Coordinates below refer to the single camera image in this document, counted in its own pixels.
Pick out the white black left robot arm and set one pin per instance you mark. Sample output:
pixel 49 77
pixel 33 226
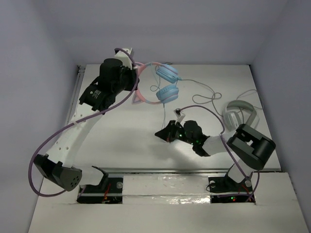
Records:
pixel 56 165

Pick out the blue pink cat-ear headphones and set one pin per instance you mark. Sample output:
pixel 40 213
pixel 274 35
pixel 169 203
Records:
pixel 166 89

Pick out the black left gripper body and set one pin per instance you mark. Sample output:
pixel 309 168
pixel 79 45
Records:
pixel 132 79

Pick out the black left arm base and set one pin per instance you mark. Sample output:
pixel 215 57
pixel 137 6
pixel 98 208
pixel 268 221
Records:
pixel 108 191

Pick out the aluminium rail front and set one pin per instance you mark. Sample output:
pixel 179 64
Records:
pixel 162 170

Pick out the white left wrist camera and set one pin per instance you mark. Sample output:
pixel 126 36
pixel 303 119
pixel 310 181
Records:
pixel 120 55

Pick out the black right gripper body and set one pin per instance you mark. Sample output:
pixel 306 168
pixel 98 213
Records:
pixel 181 134

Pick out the aluminium rail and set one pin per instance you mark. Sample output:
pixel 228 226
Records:
pixel 75 94
pixel 162 170

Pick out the white grey headphones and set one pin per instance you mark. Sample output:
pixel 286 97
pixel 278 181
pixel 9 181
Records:
pixel 239 112

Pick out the aluminium rail left side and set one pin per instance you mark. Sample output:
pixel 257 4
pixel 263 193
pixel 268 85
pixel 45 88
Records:
pixel 75 94

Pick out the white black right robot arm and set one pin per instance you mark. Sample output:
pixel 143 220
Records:
pixel 249 149

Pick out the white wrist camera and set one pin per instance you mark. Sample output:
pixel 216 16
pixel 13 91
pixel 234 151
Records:
pixel 180 115
pixel 120 55

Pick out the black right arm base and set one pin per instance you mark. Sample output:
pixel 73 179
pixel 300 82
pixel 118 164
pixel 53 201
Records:
pixel 223 189

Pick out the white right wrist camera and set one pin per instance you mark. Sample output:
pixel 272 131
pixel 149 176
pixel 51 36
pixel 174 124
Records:
pixel 180 115

